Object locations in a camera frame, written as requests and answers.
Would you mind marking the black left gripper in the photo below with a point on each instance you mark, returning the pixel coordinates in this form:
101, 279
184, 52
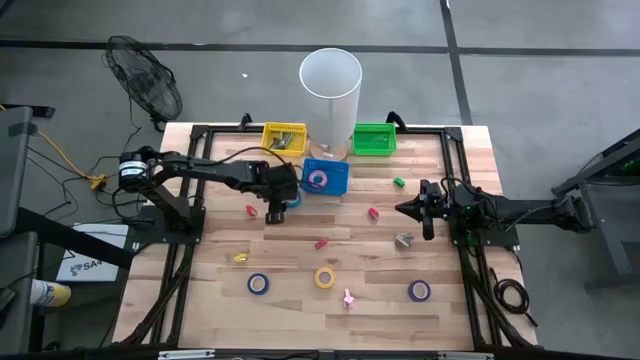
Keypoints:
277, 182

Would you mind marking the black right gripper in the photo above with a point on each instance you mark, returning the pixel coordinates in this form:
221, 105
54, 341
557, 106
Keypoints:
429, 226

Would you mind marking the light blue tape roll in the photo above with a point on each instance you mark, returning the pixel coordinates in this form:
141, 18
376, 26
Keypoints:
297, 202

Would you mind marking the green mini stapler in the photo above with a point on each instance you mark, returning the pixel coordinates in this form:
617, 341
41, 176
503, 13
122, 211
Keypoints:
399, 182

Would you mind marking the grey staple remover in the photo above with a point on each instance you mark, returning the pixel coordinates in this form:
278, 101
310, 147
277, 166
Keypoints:
404, 240

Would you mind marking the red mini stapler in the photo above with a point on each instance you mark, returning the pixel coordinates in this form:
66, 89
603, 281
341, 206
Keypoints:
373, 214
251, 211
321, 244

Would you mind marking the green staple remover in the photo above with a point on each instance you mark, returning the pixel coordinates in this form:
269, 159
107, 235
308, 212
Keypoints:
287, 141

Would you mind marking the pink tape roll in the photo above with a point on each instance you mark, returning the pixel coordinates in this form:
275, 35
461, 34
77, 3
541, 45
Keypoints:
325, 183

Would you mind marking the yellow mini stapler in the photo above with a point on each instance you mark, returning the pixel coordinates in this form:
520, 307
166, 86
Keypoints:
241, 258

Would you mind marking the yellow tape roll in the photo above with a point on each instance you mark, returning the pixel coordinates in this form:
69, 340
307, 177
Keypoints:
317, 278

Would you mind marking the dark blue tape roll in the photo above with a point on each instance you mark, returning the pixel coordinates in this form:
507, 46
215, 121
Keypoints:
250, 284

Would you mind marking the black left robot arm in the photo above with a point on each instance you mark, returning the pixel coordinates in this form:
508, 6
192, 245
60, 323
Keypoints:
210, 169

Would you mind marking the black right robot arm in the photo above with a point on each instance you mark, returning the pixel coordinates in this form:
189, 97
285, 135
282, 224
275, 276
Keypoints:
525, 207

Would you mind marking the purple tape roll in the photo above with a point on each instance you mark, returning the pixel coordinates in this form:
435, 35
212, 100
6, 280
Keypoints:
411, 291

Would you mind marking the pink staple remover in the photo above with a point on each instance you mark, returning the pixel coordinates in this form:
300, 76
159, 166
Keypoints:
348, 299

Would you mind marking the yellow plastic basket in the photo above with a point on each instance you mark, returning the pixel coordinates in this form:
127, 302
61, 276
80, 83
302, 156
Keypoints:
295, 131

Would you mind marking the blue plastic basket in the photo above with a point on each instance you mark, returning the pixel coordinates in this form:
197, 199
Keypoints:
338, 186

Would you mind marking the black table clamp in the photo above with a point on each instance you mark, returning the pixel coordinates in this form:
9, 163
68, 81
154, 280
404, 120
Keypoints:
245, 120
396, 120

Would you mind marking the green plastic basket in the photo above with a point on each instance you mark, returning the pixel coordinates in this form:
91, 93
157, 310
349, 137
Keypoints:
375, 140

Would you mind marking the white cylinder shade lamp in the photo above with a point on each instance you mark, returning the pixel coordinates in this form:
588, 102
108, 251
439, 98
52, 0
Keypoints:
330, 115

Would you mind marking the black floor fan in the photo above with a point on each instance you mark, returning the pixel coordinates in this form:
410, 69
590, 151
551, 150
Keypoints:
145, 80

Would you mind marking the grey equipment stand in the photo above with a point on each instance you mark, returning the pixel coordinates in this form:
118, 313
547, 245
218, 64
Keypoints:
605, 215

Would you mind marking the white printed sign board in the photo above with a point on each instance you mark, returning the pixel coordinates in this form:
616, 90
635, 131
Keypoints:
90, 267

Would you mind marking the yellow and white can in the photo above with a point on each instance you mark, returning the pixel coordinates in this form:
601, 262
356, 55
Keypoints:
50, 294

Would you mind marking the grey equipment cart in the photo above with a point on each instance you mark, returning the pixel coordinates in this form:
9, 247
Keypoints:
12, 165

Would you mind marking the black aluminium table frame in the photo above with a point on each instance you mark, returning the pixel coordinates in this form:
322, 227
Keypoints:
230, 130

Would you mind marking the silver metal bracket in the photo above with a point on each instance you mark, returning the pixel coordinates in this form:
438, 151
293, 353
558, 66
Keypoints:
465, 356
185, 354

